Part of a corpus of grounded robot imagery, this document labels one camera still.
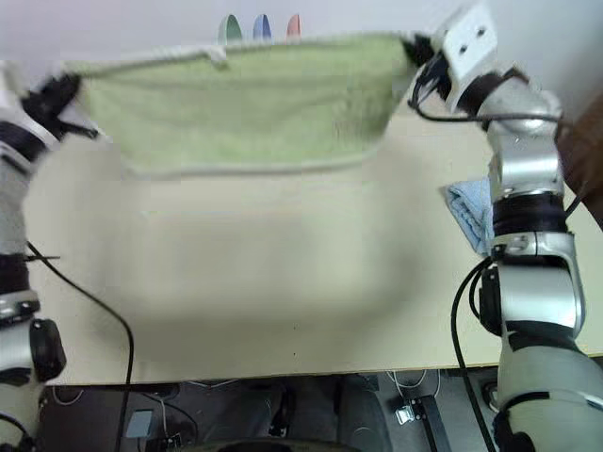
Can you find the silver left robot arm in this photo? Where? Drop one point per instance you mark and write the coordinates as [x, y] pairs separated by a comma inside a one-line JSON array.
[[11, 212]]

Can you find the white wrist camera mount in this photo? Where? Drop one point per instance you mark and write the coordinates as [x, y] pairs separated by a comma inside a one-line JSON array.
[[9, 101], [471, 42]]

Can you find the black metal table leg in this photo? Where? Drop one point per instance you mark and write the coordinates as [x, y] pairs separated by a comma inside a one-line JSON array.
[[431, 419]]

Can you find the blue oval dish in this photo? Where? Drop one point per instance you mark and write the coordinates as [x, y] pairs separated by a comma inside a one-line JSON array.
[[262, 27]]

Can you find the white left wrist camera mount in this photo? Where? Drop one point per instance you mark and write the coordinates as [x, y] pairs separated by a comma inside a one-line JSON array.
[[9, 101]]

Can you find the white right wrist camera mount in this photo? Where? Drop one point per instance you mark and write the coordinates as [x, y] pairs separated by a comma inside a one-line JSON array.
[[471, 42]]

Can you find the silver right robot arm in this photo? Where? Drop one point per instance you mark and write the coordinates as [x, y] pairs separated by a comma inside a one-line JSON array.
[[527, 165]]

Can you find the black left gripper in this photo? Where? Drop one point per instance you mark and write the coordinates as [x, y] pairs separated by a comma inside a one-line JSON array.
[[47, 96]]

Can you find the green oval dish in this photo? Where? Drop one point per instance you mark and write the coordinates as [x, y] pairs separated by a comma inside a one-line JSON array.
[[231, 29]]

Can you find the light green towel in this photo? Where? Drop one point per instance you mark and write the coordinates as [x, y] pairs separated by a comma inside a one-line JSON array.
[[235, 108]]

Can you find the small grey box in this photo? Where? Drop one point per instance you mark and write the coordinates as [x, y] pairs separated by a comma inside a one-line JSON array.
[[140, 423]]

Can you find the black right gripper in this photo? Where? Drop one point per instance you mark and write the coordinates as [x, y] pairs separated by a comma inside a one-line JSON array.
[[431, 77]]

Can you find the red oval dish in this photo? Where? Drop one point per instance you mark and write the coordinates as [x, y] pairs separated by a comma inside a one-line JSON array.
[[294, 28]]

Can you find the light blue folded cloth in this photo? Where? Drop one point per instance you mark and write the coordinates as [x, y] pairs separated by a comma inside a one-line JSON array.
[[468, 207]]

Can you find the dark brown object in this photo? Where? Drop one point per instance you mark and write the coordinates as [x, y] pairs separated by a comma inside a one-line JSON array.
[[584, 150]]

